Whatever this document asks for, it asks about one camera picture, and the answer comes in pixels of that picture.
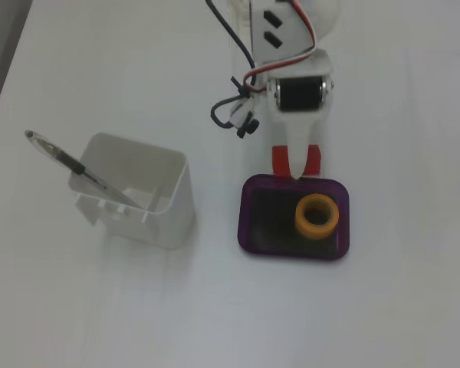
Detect red rectangular cube block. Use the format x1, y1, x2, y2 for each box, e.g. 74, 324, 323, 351
271, 144, 323, 179

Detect white plastic pen holder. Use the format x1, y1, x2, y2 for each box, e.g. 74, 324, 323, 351
67, 132, 196, 250

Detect red white black servo cable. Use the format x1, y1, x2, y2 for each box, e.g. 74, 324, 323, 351
243, 0, 319, 93

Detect black ballpoint pen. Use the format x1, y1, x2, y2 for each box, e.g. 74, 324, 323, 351
24, 129, 145, 210

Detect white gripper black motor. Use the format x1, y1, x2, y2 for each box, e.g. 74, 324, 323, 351
267, 51, 335, 180

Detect dark thin cable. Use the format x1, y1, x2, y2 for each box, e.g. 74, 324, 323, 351
205, 0, 258, 72

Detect white cable connector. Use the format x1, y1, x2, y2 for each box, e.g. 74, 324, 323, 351
228, 100, 256, 128

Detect grey looped cable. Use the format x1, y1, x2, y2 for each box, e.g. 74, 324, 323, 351
209, 95, 254, 130

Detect purple metal tray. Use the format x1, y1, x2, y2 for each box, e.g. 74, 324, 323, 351
237, 174, 350, 264

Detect yellow masking tape roll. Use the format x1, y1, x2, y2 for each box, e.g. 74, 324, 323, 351
294, 193, 340, 241

